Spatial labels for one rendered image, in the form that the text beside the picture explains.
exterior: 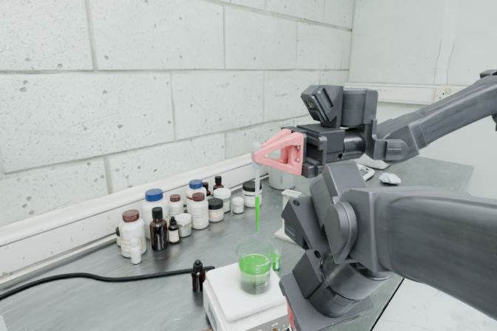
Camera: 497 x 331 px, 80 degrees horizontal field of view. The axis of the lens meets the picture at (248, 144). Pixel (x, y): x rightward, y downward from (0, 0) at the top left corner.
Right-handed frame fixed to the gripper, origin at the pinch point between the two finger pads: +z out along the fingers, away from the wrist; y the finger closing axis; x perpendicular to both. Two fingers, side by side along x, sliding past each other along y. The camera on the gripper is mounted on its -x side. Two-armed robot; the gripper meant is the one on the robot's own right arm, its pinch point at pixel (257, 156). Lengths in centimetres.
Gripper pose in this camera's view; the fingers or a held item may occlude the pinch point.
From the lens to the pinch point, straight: 46.3
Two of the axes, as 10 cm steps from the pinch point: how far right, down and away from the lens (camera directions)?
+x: 0.0, 9.7, 2.5
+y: 4.1, 2.3, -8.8
